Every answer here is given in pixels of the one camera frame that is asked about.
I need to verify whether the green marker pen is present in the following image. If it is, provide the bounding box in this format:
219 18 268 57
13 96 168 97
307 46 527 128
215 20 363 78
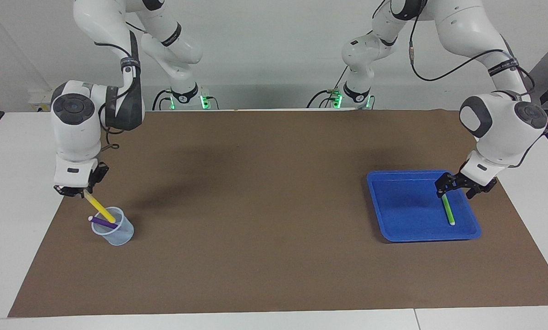
441 193 456 226

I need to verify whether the translucent plastic cup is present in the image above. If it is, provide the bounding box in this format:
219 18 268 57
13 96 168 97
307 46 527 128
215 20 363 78
91 206 135 247

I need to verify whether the brown table mat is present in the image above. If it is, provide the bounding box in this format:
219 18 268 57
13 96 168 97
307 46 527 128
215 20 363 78
8 109 548 318

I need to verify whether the yellow marker pen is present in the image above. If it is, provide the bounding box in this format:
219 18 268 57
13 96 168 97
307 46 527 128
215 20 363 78
83 190 117 224

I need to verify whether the black base cable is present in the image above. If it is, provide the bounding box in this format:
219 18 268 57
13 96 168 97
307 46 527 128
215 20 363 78
307 89 343 109
153 89 171 110

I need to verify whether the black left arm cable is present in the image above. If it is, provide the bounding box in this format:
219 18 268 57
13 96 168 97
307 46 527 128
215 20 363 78
408 27 548 169

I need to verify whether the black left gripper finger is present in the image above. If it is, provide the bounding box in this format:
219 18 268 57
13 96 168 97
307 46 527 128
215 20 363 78
465 180 498 200
434 172 460 198

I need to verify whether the white power strip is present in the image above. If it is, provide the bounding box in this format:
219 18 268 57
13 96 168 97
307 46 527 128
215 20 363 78
28 89 61 112

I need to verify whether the purple marker pen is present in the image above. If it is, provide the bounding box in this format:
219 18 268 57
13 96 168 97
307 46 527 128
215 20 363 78
88 215 118 230

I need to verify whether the blue plastic tray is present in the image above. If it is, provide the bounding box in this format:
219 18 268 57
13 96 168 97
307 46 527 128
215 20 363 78
366 170 482 242

